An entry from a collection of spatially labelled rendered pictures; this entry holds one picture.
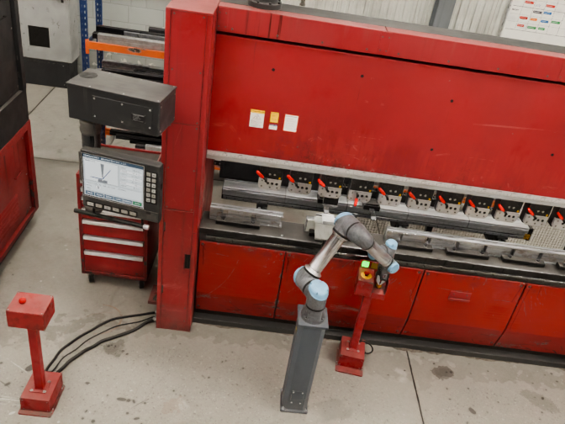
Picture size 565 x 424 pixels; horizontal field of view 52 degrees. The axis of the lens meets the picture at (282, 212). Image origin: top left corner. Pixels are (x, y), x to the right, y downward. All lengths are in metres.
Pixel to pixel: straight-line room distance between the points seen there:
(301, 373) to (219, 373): 0.67
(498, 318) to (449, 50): 2.03
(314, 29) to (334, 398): 2.39
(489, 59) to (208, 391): 2.70
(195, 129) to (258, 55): 0.56
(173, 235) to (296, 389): 1.26
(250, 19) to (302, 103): 0.57
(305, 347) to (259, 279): 0.77
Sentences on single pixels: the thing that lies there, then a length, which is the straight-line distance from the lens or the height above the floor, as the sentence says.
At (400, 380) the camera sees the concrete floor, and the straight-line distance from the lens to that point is 4.40.
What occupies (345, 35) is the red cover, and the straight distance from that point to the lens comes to 3.42.
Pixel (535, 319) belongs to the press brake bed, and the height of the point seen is 0.46.
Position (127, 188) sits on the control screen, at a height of 1.42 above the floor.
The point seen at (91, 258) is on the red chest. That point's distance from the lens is 4.63.
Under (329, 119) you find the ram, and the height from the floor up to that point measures 1.72.
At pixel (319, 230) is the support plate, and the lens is 3.82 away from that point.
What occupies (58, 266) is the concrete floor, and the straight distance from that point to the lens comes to 5.02.
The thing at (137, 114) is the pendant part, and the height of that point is 1.85.
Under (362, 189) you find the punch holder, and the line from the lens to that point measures 3.84.
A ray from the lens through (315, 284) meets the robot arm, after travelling 3.36.
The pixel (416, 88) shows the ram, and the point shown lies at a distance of 3.59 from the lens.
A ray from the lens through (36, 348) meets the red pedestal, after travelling 3.70.
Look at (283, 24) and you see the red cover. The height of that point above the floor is 2.25.
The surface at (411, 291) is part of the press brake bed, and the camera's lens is 4.25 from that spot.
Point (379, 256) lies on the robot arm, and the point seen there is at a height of 1.16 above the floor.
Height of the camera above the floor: 3.10
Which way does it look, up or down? 32 degrees down
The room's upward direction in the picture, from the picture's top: 9 degrees clockwise
